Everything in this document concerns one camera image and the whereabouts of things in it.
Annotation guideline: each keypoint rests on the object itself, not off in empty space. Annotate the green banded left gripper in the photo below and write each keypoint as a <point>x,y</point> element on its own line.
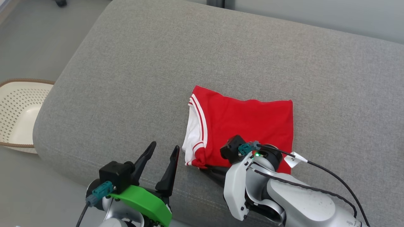
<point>145,201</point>

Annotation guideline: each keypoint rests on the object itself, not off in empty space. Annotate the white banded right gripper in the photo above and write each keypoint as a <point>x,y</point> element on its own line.
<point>236,189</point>

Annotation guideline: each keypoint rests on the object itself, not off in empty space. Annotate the red t-shirt white sleeves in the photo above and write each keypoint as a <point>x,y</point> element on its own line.
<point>246,123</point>

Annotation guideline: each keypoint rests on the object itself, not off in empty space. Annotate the cream perforated laundry basket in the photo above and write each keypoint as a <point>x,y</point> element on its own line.
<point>19,116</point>

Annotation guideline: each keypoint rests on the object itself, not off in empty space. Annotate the grey partition foot with caster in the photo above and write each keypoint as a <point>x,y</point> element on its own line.
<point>61,2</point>

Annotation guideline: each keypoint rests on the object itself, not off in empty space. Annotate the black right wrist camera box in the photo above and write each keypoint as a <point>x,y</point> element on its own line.
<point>232,149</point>

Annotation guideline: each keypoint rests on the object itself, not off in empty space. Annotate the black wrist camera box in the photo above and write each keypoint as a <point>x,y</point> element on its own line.
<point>115,175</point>
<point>232,149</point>

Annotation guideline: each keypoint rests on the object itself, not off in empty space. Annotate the teal connector on right camera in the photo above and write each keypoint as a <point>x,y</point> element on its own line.
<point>247,148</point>

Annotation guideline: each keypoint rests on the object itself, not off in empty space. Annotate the teal connector on camera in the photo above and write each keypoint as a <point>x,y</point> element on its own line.
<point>247,148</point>
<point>99,192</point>

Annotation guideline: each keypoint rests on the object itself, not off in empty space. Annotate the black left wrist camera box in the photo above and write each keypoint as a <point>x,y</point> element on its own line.
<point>115,175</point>

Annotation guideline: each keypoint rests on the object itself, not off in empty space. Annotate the teal connector on left camera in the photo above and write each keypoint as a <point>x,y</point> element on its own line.
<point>99,192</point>

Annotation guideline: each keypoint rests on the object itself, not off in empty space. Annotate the grey partition post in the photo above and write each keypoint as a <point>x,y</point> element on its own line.
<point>221,3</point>

